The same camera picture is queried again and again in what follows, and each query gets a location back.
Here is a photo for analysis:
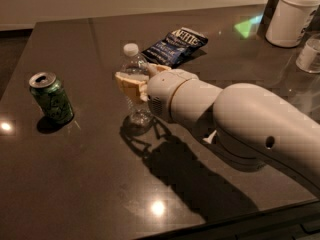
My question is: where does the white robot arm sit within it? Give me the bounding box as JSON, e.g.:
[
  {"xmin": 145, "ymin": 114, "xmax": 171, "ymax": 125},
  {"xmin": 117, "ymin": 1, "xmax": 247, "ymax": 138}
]
[{"xmin": 115, "ymin": 64, "xmax": 320, "ymax": 195}]

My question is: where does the clear plastic water bottle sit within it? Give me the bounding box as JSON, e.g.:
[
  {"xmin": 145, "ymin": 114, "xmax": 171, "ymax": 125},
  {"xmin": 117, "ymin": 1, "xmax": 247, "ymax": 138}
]
[{"xmin": 119, "ymin": 43, "xmax": 152, "ymax": 127}]

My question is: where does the green soda can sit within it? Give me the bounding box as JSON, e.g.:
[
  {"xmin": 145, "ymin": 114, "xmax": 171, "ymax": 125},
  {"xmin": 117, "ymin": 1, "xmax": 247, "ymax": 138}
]
[{"xmin": 29, "ymin": 72, "xmax": 74, "ymax": 125}]

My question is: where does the large white lidded container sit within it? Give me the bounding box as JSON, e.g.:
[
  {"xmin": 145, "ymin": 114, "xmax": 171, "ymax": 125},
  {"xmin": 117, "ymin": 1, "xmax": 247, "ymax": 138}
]
[{"xmin": 265, "ymin": 0, "xmax": 320, "ymax": 48}]

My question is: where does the small clear jar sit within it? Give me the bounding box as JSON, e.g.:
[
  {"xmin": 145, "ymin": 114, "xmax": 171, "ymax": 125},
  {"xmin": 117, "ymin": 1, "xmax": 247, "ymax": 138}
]
[{"xmin": 296, "ymin": 34, "xmax": 320, "ymax": 74}]

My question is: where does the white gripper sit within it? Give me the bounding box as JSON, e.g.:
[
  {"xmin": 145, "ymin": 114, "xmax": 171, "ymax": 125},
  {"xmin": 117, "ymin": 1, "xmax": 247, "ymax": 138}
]
[{"xmin": 115, "ymin": 63, "xmax": 198, "ymax": 123}]

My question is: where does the blue chips bag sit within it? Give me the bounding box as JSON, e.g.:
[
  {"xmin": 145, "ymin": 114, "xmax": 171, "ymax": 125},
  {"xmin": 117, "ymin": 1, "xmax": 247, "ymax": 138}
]
[{"xmin": 142, "ymin": 27, "xmax": 208, "ymax": 67}]

